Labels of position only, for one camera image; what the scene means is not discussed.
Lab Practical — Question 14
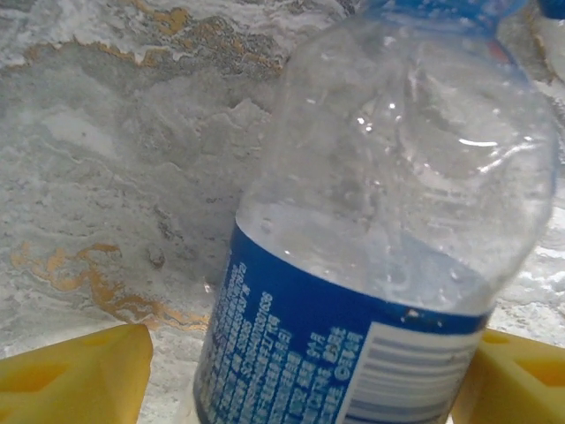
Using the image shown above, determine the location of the clear bottle blue barcode label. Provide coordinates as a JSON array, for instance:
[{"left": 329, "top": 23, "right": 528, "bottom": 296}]
[{"left": 192, "top": 0, "right": 558, "bottom": 424}]

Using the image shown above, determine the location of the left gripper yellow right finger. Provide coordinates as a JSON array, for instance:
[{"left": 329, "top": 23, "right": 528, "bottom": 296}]
[{"left": 452, "top": 329, "right": 565, "bottom": 424}]

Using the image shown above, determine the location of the loose blue bottle cap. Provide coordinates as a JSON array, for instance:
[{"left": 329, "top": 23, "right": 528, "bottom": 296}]
[{"left": 537, "top": 0, "right": 565, "bottom": 19}]

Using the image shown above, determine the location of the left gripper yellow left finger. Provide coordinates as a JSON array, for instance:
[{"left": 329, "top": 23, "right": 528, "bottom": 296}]
[{"left": 0, "top": 323, "right": 154, "bottom": 424}]

